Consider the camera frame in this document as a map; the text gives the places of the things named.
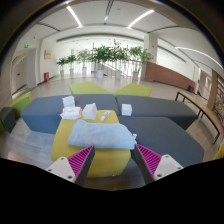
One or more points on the green seat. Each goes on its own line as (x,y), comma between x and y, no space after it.
(134,90)
(20,103)
(87,87)

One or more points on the grey sofa seat left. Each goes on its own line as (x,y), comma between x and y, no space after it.
(43,114)

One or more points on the green seat far left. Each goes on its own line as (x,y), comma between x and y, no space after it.
(20,103)

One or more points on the white tissue box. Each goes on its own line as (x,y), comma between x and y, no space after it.
(90,111)

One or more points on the long wooden bench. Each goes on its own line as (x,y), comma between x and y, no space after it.
(202,111)

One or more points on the white remote-like tube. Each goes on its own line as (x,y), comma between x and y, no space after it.
(105,115)

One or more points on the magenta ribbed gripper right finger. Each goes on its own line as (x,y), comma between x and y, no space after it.
(154,166)

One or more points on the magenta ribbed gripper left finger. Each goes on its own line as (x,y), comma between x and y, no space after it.
(74,168)

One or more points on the white folded towel stack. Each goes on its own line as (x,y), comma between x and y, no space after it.
(68,101)

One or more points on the potted plant centre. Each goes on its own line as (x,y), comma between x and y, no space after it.
(100,56)

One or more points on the crumpled white cloth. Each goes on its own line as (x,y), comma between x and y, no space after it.
(71,113)

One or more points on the green seat back right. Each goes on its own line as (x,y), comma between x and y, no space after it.
(134,90)

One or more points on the grey sofa seat right front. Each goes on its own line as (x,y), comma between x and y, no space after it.
(163,136)

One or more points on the dark grey stool left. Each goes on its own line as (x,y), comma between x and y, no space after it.
(7,118)

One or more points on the red fire extinguisher box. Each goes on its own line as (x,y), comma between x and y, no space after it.
(46,76)

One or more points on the small white cube box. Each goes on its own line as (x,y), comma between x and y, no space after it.
(126,110)

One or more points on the potted plant right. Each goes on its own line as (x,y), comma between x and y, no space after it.
(138,57)

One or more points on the grey sofa seat right back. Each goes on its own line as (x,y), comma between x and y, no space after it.
(176,111)

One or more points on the light blue towel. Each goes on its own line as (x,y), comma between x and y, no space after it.
(101,135)

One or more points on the green seat back left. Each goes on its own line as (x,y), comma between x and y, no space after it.
(87,87)

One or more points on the potted plant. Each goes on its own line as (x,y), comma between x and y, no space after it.
(100,56)
(61,63)
(138,57)

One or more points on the grey sofa seat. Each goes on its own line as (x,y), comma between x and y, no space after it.
(176,111)
(163,136)
(43,114)

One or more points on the yellow ottoman seat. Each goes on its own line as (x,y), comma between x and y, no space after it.
(106,162)

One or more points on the potted plant far left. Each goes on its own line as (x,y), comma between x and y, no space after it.
(61,63)

